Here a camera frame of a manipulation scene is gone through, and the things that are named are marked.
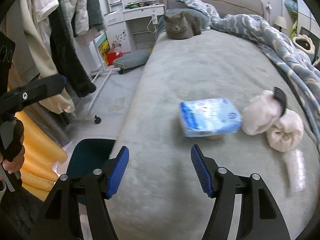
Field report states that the hanging white jacket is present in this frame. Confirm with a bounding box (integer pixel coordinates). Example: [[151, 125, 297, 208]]
[[31, 0, 105, 37]]

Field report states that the white rolled towel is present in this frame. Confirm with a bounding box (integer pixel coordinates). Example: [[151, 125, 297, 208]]
[[242, 90, 304, 152]]

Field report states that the blue patterned blanket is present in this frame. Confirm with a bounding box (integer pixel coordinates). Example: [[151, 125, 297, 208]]
[[176, 0, 319, 144]]

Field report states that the red box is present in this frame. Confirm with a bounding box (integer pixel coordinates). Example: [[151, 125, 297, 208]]
[[105, 52, 122, 66]]

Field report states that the black chair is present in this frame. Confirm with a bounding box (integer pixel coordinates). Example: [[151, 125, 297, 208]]
[[299, 27, 319, 63]]

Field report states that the white cat bed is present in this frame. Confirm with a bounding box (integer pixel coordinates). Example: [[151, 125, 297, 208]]
[[292, 34, 315, 55]]

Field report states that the person's left hand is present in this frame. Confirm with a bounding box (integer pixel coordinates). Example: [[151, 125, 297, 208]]
[[1, 146, 25, 174]]

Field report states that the blue tissue pack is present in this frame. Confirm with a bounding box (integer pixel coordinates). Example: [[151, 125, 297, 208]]
[[179, 98, 242, 138]]

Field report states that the white power strip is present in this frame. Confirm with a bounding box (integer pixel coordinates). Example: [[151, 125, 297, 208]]
[[151, 12, 158, 25]]

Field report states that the white clothes rack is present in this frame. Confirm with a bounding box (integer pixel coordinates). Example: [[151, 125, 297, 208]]
[[71, 32, 120, 125]]

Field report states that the grey cat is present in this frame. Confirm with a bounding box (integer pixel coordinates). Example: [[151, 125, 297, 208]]
[[163, 11, 201, 40]]

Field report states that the hanging beige coat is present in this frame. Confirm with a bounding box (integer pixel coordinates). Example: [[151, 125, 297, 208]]
[[0, 0, 75, 114]]

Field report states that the bedside lamp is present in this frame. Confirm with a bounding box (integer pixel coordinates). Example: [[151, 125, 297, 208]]
[[273, 16, 287, 32]]

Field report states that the grey cushioned stool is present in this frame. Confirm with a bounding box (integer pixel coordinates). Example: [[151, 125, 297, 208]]
[[113, 49, 151, 74]]

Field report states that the white wardrobe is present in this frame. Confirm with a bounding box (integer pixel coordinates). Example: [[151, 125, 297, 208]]
[[282, 0, 319, 38]]

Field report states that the yellow garment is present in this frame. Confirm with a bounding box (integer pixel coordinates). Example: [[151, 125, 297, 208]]
[[15, 112, 67, 201]]

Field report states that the hanging dark coat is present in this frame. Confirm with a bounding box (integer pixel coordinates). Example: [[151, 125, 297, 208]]
[[48, 0, 97, 98]]

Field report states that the white dressing table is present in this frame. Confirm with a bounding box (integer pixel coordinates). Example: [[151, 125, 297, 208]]
[[105, 0, 164, 54]]

